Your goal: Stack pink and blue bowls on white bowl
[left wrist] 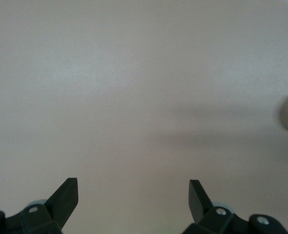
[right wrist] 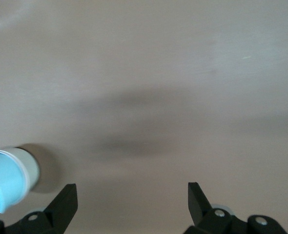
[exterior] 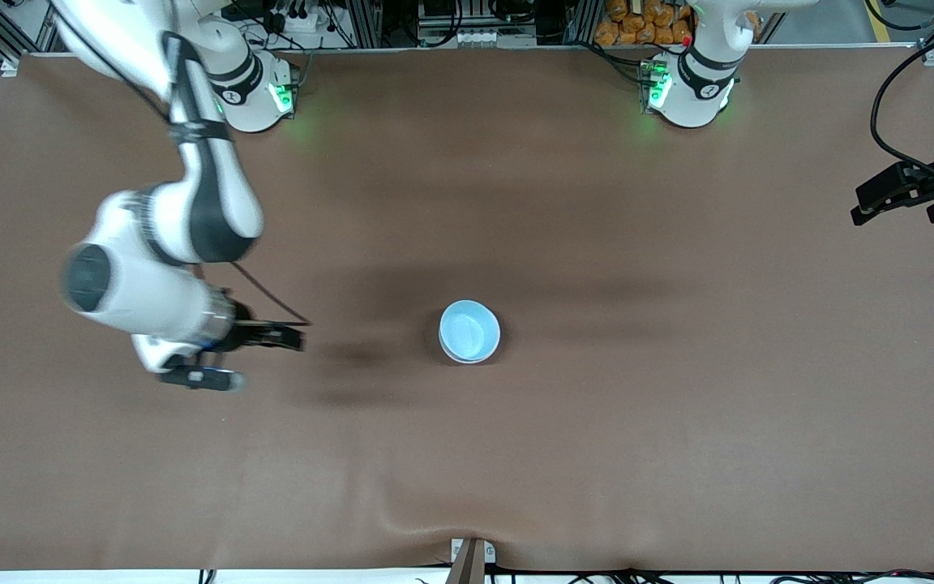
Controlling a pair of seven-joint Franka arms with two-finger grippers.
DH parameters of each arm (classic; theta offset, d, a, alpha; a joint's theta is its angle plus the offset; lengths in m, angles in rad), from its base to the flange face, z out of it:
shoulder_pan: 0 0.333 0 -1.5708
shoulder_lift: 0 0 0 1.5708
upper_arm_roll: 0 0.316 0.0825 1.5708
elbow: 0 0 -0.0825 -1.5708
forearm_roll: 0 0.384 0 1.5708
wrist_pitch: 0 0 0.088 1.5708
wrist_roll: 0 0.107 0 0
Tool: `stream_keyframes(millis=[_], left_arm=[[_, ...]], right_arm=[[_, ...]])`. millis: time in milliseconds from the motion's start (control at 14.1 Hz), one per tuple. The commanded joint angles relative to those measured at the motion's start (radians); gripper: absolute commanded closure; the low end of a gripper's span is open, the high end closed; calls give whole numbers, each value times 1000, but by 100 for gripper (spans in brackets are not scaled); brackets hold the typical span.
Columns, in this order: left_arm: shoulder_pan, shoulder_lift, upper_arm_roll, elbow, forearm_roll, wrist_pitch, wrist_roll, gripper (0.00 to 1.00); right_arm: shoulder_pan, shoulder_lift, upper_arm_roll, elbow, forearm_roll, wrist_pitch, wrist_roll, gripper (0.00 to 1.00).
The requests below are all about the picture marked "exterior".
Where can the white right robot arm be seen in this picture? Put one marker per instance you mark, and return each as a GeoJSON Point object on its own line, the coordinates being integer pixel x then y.
{"type": "Point", "coordinates": [151, 284]}

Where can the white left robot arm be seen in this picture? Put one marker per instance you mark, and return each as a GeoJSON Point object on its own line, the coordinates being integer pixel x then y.
{"type": "Point", "coordinates": [690, 105]}

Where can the orange packed goods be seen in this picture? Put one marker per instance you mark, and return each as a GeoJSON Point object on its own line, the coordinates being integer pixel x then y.
{"type": "Point", "coordinates": [645, 20]}

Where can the white power strip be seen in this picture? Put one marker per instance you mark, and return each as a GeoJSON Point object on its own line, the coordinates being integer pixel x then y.
{"type": "Point", "coordinates": [298, 21]}

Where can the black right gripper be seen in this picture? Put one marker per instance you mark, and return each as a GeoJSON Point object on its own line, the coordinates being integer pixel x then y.
{"type": "Point", "coordinates": [245, 331]}

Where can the blue plastic bowl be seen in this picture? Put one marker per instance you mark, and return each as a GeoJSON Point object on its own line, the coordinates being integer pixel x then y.
{"type": "Point", "coordinates": [469, 328]}

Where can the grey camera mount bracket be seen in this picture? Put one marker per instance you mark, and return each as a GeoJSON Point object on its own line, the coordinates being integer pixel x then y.
{"type": "Point", "coordinates": [471, 561]}

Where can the brown table cloth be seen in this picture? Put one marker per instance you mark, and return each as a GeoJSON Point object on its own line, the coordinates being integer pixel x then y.
{"type": "Point", "coordinates": [597, 243]}

